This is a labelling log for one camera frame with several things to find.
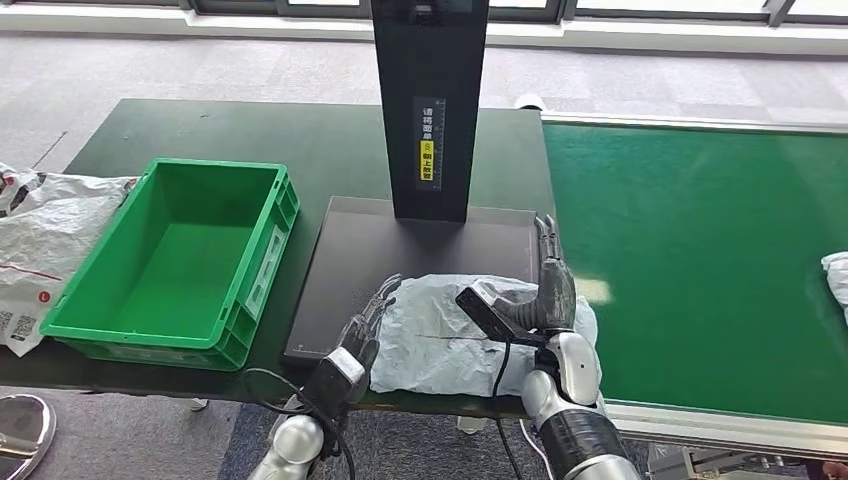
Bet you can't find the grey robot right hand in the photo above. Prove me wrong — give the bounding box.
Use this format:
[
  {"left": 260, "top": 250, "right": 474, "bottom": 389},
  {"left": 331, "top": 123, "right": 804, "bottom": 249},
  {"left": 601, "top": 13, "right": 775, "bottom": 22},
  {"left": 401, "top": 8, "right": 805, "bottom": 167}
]
[{"left": 476, "top": 213, "right": 579, "bottom": 333}]

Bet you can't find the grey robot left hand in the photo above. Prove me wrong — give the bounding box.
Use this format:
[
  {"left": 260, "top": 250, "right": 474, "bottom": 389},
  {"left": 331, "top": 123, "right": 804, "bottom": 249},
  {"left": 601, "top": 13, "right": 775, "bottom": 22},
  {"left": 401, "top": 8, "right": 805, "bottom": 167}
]
[{"left": 334, "top": 273, "right": 403, "bottom": 372}]

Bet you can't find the grey parcel with red line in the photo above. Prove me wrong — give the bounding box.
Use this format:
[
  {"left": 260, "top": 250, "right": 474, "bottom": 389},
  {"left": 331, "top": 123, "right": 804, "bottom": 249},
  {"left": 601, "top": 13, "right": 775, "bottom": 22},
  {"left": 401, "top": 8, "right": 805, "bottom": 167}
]
[{"left": 369, "top": 273, "right": 601, "bottom": 399}]

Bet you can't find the plain grey parcel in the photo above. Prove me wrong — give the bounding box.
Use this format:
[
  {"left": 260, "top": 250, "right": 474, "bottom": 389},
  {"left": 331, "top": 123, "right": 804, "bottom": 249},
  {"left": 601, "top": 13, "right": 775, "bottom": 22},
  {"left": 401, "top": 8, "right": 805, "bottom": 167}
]
[{"left": 821, "top": 251, "right": 848, "bottom": 307}]

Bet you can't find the green conveyor belt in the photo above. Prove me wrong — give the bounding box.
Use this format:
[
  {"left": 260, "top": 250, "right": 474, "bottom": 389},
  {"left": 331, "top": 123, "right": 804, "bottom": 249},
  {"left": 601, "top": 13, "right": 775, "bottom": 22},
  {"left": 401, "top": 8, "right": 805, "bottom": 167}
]
[{"left": 541, "top": 123, "right": 848, "bottom": 425}]

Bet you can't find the black inbound scanner machine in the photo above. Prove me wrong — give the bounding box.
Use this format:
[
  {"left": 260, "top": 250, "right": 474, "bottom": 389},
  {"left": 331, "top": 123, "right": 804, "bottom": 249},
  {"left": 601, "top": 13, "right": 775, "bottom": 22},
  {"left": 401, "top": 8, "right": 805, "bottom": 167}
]
[{"left": 283, "top": 0, "right": 541, "bottom": 372}]

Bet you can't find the white parcel with QR label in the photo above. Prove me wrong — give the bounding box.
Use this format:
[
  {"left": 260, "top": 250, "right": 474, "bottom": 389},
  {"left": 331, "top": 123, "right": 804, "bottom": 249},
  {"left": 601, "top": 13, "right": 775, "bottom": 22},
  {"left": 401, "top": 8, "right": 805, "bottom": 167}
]
[{"left": 0, "top": 162, "right": 139, "bottom": 358}]

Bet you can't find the dark green table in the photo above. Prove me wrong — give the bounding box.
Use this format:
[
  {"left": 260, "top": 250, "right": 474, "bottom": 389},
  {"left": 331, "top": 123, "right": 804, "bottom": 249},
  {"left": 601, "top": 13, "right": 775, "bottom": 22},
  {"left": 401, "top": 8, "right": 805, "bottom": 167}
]
[{"left": 0, "top": 99, "right": 564, "bottom": 420}]

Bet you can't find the green plastic crate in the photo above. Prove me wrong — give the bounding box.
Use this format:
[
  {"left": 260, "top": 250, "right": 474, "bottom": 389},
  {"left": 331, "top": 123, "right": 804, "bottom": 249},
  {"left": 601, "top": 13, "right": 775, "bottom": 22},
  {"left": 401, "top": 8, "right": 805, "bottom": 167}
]
[{"left": 39, "top": 157, "right": 301, "bottom": 372}]

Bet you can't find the yellow black scanner label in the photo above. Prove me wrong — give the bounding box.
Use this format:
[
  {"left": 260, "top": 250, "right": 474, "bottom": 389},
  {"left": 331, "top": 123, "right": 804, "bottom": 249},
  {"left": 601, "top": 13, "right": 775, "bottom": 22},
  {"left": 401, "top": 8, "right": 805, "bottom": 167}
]
[{"left": 413, "top": 96, "right": 446, "bottom": 193}]

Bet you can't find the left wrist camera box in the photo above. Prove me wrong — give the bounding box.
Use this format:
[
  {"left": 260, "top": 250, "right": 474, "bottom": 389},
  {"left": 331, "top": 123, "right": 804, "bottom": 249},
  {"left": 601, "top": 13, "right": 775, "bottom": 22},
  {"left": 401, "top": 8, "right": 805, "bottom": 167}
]
[{"left": 304, "top": 347, "right": 367, "bottom": 419}]

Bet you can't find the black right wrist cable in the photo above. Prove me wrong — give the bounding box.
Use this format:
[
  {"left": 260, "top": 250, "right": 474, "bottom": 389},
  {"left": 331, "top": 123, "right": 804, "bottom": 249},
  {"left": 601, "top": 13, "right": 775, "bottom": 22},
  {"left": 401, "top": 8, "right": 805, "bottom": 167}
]
[{"left": 490, "top": 341, "right": 525, "bottom": 480}]

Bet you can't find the white floor cable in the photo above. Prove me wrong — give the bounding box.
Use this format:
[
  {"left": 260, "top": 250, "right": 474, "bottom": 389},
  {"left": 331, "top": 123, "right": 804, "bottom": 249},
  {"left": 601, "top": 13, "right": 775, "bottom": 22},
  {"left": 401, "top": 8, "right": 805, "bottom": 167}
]
[{"left": 517, "top": 420, "right": 541, "bottom": 458}]

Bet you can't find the aluminium conveyor frame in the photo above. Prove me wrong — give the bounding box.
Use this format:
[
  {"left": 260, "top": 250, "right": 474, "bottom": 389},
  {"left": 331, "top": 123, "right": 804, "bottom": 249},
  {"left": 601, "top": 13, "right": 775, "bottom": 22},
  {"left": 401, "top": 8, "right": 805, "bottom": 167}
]
[{"left": 539, "top": 111, "right": 848, "bottom": 480}]

